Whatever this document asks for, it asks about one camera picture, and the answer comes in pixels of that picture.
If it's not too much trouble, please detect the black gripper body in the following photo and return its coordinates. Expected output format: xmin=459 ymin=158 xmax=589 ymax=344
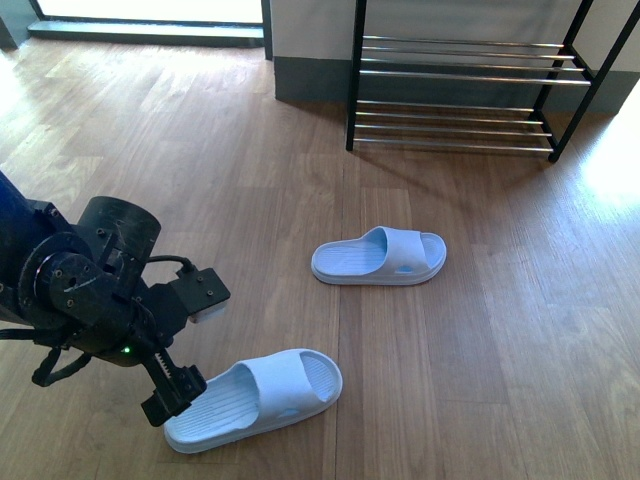
xmin=64 ymin=282 xmax=193 ymax=367

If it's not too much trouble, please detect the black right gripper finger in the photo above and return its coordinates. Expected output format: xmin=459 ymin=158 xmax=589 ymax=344
xmin=141 ymin=349 xmax=206 ymax=427

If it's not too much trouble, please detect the light blue slide sandal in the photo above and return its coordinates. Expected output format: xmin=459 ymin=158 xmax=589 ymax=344
xmin=311 ymin=226 xmax=447 ymax=286
xmin=164 ymin=348 xmax=343 ymax=454

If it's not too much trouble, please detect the black metal shoe rack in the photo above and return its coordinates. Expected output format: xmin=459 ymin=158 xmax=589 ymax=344
xmin=346 ymin=1 xmax=639 ymax=161

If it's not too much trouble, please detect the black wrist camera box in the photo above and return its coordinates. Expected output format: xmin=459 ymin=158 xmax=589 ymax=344
xmin=169 ymin=267 xmax=231 ymax=324

